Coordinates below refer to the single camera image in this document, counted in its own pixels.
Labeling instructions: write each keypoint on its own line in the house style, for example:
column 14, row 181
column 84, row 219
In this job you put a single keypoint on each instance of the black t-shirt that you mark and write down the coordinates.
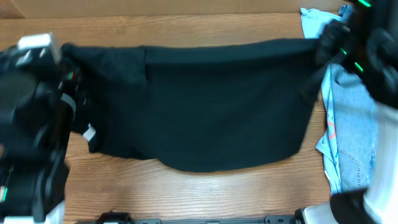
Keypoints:
column 198, row 109

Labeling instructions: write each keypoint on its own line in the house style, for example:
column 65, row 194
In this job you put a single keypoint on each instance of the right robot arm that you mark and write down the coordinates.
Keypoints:
column 357, row 49

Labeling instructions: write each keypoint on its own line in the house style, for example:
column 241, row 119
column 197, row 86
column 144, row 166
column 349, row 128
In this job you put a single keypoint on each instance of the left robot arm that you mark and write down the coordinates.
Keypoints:
column 39, row 96

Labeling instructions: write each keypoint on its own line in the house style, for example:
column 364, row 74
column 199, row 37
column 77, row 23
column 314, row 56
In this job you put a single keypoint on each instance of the light blue t-shirt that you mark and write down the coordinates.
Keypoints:
column 313, row 23

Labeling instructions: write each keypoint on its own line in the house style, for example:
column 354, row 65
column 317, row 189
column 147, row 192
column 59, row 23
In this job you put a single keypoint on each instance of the blue denim jeans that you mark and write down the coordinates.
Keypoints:
column 355, row 128

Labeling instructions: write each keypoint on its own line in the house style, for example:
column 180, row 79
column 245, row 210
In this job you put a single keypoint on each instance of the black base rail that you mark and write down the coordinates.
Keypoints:
column 126, row 218

